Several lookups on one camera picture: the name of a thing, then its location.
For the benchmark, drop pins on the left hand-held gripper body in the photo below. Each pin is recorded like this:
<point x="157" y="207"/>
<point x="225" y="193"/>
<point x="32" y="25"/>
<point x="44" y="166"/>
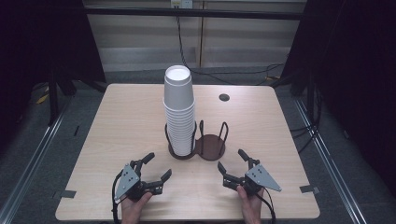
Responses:
<point x="128" y="181"/>

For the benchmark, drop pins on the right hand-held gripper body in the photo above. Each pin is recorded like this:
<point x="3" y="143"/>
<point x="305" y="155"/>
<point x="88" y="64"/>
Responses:
<point x="260" y="179"/>

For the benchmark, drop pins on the stack of white paper cups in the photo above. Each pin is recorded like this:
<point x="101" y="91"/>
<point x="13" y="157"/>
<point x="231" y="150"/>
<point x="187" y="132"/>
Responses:
<point x="180" y="133"/>

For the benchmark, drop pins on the person's left hand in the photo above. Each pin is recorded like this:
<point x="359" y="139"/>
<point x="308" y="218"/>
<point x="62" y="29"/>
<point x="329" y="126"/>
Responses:
<point x="132" y="210"/>

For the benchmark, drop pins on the person's right hand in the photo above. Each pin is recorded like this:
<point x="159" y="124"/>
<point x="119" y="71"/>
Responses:
<point x="250" y="208"/>

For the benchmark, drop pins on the grey tape piece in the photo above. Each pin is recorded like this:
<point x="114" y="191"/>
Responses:
<point x="308" y="188"/>
<point x="63" y="194"/>

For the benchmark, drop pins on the small black floor strip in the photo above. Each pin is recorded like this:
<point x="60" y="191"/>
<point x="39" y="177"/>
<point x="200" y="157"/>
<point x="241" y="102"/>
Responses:
<point x="76" y="130"/>

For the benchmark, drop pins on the black stand leg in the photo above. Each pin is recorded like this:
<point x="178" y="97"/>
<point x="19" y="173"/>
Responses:
<point x="53" y="99"/>

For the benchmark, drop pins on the yellow floor tape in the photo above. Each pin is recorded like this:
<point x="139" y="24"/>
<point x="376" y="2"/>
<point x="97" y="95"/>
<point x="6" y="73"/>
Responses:
<point x="42" y="99"/>

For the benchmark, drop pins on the black curtain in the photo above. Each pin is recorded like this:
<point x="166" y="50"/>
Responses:
<point x="43" y="40"/>
<point x="351" y="77"/>

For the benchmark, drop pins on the black horizontal bar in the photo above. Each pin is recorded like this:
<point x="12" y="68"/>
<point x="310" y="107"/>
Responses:
<point x="193" y="13"/>

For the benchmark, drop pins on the metal floor rail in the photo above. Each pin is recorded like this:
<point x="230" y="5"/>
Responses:
<point x="28" y="171"/>
<point x="330" y="168"/>

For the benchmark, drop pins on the white wall power outlet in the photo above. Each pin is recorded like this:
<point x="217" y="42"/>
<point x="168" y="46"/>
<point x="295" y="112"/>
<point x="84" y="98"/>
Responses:
<point x="182" y="3"/>

